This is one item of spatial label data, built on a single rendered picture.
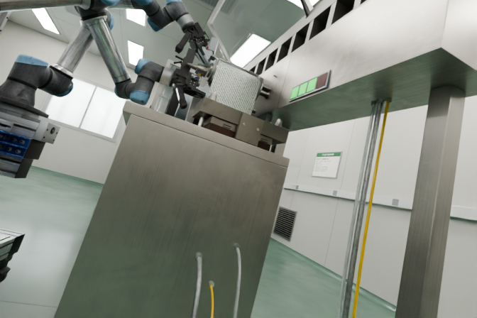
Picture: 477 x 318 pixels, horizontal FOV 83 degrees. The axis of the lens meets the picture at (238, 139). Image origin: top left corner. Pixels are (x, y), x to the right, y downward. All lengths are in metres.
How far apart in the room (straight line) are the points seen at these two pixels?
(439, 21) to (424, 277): 0.60
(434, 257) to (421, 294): 0.09
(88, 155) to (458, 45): 6.61
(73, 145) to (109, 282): 5.99
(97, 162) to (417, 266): 6.47
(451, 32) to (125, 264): 1.09
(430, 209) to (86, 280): 0.98
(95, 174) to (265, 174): 5.97
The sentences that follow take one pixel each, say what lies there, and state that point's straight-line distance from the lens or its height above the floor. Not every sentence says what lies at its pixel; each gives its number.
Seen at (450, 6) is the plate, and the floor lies 1.25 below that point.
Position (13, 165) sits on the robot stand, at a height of 0.56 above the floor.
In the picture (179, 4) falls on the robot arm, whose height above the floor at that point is 1.48.
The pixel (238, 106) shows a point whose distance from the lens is 1.33.
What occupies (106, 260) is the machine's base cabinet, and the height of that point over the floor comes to 0.40.
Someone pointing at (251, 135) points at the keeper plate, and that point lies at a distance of 1.10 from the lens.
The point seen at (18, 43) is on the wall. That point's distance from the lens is 7.60.
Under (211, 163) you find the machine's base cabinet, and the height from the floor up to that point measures 0.78.
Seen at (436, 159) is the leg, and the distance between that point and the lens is 0.86.
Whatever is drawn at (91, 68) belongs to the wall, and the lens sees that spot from 7.17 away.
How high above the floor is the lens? 0.71
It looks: 11 degrees up
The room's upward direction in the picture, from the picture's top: 16 degrees clockwise
